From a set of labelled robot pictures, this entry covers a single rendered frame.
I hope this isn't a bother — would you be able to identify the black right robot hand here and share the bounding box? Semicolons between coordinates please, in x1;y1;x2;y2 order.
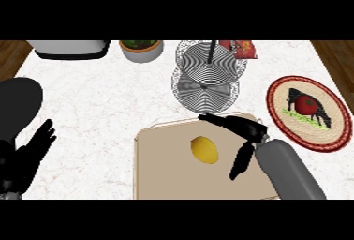
196;112;271;182

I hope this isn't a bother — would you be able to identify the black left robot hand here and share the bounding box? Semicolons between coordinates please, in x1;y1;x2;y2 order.
0;77;57;196

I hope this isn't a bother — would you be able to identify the yellow lemon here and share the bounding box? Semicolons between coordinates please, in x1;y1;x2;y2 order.
189;135;220;165

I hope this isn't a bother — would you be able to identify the beige tray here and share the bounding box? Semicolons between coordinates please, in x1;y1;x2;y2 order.
131;111;281;201

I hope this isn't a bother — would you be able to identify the red tomato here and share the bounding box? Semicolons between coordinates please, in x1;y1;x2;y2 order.
293;95;321;116

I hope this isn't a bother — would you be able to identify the round woven red-rimmed placemat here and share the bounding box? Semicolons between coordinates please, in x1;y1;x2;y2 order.
264;75;354;154

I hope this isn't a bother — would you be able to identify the pale grey appliance black base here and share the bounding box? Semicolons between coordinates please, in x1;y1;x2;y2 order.
25;39;112;61

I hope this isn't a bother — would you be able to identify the red snack bag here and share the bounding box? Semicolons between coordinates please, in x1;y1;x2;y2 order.
217;39;258;60

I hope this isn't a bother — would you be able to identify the potted plant in white pot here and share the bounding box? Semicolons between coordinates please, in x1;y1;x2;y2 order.
118;39;166;65

